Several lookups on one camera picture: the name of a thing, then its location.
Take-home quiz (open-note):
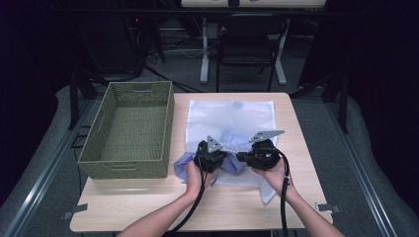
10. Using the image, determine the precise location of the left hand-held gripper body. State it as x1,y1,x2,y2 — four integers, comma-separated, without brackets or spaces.
193,134,229,175

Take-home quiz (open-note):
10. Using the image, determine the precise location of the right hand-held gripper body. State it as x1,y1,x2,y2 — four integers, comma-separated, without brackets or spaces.
243,129,287,172

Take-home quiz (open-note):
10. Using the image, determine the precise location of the purple shirt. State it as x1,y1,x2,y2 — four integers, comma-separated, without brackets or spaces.
173,129,255,184

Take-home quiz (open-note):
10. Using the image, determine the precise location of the white mesh laundry bag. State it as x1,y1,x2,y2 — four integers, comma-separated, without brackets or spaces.
185,99,279,205

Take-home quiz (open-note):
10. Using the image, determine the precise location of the green woven basket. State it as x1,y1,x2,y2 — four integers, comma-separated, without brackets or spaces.
77,80,175,181

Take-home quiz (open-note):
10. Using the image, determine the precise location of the person's right hand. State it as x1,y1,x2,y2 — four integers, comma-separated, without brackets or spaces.
251,157,293,197

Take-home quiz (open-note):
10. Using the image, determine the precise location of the person's left hand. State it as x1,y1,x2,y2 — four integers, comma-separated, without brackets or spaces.
184,160,215,199

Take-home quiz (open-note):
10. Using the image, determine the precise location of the white desk leg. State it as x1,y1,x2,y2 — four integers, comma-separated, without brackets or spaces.
274,19,289,86
200,17,210,85

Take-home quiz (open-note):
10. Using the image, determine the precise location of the black chair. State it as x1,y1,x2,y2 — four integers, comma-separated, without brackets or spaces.
215,13,290,94

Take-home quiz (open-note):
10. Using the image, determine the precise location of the black metal stand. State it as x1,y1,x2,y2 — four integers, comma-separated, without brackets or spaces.
66,69,81,131

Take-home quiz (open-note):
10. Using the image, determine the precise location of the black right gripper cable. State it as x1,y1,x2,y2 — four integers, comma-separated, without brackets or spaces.
260,147,292,237

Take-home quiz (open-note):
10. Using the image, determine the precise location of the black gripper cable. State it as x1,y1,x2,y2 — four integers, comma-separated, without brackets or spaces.
260,147,292,237
163,144,209,237

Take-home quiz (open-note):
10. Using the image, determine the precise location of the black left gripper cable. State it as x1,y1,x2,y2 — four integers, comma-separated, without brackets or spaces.
163,144,209,237

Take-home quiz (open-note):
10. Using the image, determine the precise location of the grey table bracket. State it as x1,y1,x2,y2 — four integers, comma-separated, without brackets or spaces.
315,201,343,215
61,202,89,221

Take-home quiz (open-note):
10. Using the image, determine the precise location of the black floor cable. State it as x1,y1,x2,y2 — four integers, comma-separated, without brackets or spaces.
143,64,203,94

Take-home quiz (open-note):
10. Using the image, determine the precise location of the metal floor rail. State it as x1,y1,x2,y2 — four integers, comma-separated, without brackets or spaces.
2,98,97,237
324,98,399,237

